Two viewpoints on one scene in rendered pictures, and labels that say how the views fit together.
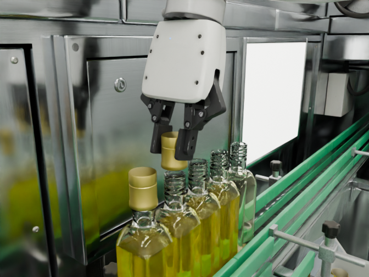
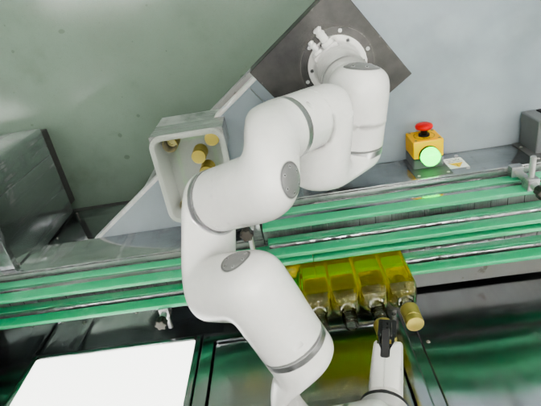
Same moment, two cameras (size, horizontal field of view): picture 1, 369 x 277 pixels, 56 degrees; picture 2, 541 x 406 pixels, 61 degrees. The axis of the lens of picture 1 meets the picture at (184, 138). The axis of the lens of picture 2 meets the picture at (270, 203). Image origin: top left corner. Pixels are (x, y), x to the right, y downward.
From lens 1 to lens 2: 0.76 m
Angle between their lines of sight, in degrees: 56
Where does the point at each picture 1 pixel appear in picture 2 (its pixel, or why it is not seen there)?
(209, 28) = (398, 383)
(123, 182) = (369, 349)
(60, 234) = (412, 333)
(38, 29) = not seen: outside the picture
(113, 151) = not seen: hidden behind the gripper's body
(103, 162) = not seen: hidden behind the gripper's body
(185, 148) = (391, 325)
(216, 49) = (390, 368)
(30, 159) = (442, 379)
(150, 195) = (414, 308)
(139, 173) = (419, 323)
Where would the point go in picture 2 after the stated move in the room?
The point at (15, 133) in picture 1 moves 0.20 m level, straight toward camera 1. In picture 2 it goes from (457, 394) to (509, 318)
